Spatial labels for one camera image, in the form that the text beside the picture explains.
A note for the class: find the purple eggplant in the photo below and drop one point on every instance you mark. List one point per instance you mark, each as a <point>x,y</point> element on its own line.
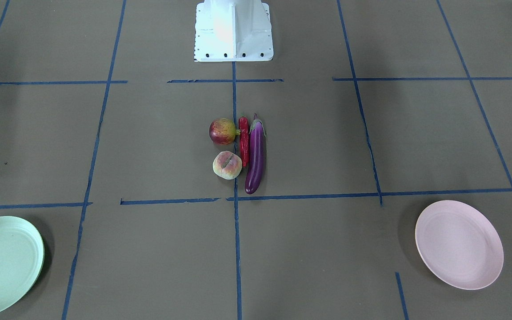
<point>257,152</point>

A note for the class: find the pale pink peach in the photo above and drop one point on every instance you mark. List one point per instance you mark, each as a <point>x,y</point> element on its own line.
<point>227,165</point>

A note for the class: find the red chili pepper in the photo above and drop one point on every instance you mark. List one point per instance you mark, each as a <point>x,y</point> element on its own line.
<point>244,140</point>

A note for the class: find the red green pomegranate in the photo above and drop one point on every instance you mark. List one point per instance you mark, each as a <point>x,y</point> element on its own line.
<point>223,131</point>

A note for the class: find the pink plate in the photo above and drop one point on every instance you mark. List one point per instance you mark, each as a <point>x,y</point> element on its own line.
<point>459,245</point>

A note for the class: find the green plate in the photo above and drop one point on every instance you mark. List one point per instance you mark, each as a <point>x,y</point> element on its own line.
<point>22,255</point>

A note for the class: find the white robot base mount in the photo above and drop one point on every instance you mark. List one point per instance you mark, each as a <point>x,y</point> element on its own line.
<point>233,30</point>

